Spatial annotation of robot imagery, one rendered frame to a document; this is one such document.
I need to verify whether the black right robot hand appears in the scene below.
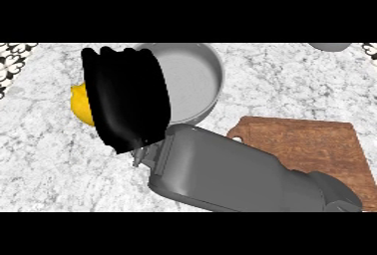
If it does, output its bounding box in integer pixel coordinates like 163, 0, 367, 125
80, 46, 173, 155

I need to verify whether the black and white patterned tile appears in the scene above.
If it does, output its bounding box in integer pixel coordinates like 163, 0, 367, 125
0, 43, 40, 100
361, 43, 377, 61

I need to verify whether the grey round object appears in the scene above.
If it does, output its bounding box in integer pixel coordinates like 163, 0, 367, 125
308, 43, 353, 53

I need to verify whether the brown wooden cutting board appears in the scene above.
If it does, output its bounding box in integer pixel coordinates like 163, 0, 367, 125
225, 116, 377, 212

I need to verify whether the yellow lemon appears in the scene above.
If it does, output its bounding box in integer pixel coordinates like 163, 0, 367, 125
70, 83, 96, 128

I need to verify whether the grey metal pot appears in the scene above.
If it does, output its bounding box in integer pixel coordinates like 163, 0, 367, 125
132, 43, 226, 128

